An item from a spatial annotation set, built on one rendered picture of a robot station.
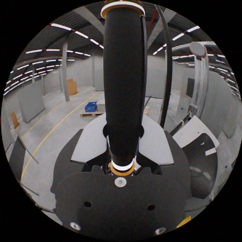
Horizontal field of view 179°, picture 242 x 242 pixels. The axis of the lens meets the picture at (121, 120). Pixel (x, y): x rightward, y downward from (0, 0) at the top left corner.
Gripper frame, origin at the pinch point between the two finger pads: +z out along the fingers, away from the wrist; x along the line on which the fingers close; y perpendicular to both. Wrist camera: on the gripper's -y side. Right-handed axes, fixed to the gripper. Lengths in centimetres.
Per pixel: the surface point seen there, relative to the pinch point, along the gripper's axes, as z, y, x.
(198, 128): 16.0, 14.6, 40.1
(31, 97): 275, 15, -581
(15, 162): -37, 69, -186
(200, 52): 36, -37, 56
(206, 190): -13.0, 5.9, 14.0
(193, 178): -8.4, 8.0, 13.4
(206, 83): 41, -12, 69
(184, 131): 22.0, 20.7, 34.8
